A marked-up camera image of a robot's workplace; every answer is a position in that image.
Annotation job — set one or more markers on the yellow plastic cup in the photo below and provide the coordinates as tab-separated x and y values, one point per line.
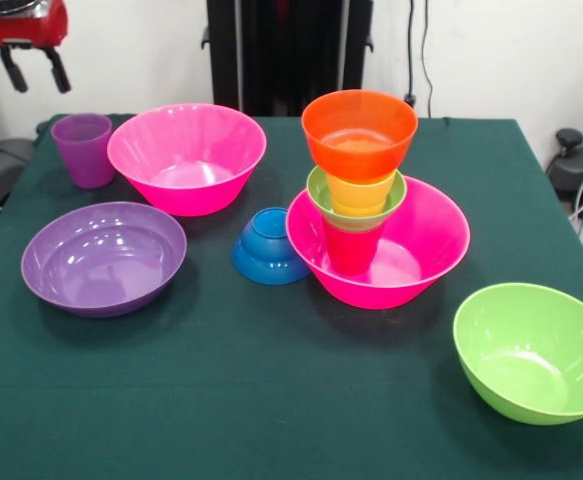
361	195

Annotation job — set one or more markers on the small lime green bowl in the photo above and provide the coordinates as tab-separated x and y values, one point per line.
396	197

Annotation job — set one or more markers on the red plastic bowl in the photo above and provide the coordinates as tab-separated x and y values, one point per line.
358	150

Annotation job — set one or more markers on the dark green tablecloth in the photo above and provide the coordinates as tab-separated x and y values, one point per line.
271	375

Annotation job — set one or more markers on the grey pedestal foot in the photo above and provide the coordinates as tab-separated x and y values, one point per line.
566	175
1	165

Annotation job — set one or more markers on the pink red plastic cup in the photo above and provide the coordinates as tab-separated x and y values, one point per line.
351	250

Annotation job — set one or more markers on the purple plastic cup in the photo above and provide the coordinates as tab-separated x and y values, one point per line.
83	155

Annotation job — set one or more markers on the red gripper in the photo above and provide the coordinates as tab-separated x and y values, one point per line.
21	27

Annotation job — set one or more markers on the large lime green bowl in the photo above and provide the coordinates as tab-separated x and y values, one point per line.
531	350

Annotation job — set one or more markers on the blue plastic bowl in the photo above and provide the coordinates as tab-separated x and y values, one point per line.
261	250

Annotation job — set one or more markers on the purple plastic bowl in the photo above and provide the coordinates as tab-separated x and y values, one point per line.
101	260

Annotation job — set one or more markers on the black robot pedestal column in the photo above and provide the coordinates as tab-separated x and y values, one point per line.
281	60

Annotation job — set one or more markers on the magenta plastic bowl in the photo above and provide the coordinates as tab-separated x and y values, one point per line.
186	150
436	250

